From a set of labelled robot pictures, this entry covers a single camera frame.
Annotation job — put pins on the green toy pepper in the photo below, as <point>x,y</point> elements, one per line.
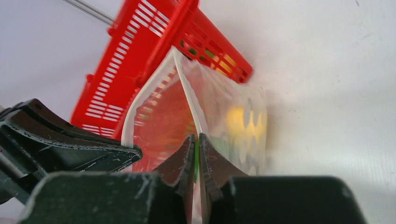
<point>225,147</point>

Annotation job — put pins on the clear dotted zip top bag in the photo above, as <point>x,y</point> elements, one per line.
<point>209,95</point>

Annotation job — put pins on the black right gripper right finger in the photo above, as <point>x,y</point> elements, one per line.
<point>229,196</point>

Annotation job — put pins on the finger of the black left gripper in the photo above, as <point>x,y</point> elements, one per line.
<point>35,142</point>

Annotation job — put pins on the red toy food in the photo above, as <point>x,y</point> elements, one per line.
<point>167,121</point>

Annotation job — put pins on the yellow toy food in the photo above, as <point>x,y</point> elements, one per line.
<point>246,124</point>

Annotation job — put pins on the red plastic shopping basket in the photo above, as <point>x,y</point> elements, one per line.
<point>141,36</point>

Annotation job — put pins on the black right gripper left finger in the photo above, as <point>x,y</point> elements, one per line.
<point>162,196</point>

